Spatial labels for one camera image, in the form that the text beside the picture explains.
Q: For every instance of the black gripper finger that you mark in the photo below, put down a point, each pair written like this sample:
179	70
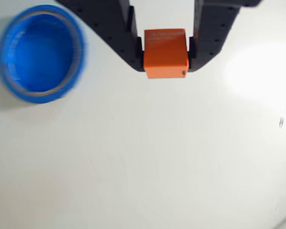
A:
212	31
109	26

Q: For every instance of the orange cube block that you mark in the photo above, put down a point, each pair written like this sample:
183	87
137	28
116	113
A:
165	57

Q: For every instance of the blue tape roll bin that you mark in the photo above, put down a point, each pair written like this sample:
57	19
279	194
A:
41	51

